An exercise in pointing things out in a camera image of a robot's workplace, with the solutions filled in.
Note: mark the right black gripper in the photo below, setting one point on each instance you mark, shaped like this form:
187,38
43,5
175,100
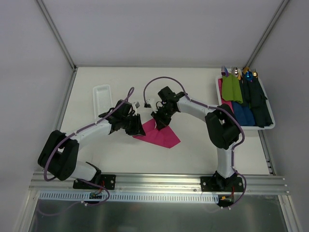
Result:
161,117

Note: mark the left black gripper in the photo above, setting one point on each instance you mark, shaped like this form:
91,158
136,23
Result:
134,123

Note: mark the magenta paper napkin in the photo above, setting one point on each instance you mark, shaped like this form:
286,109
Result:
164,137

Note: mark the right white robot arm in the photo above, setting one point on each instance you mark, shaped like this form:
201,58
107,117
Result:
222,128

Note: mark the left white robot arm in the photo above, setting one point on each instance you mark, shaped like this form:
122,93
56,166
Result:
59,155

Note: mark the green rolled napkin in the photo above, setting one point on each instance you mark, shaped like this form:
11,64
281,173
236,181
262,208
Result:
235,88

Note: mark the blue rolled napkin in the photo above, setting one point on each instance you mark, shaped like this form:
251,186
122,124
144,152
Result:
243,114

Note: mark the dark navy rolled napkin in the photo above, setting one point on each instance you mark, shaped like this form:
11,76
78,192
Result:
245,92

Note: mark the dark teal rolled napkin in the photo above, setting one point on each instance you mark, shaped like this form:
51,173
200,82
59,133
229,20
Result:
258,104

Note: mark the white napkin tray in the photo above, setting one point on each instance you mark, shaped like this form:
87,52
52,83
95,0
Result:
267,102

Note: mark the white slotted cutlery basket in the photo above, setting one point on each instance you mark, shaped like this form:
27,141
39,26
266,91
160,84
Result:
102,99

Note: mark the purple fork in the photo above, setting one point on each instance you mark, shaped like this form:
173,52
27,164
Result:
224,71

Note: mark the silver spoon in tray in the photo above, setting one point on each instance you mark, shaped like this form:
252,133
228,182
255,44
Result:
236,72

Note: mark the blue spoon in tray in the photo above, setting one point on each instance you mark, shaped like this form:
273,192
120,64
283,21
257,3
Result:
249,76

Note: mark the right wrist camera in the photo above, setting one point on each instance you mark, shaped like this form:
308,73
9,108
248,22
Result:
149,103

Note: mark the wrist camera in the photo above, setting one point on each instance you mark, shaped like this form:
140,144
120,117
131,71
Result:
135,106
149,103

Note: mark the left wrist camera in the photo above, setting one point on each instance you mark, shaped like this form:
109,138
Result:
135,106

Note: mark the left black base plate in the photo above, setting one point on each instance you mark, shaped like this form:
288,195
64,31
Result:
106,180

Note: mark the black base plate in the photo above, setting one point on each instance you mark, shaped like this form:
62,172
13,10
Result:
217,183
106,180

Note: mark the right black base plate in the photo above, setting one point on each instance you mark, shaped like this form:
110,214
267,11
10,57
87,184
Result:
217,183

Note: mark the white slotted cable duct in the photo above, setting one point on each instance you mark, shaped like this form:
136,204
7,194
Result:
129,197

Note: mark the aluminium mounting rail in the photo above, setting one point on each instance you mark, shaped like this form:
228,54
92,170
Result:
169,183

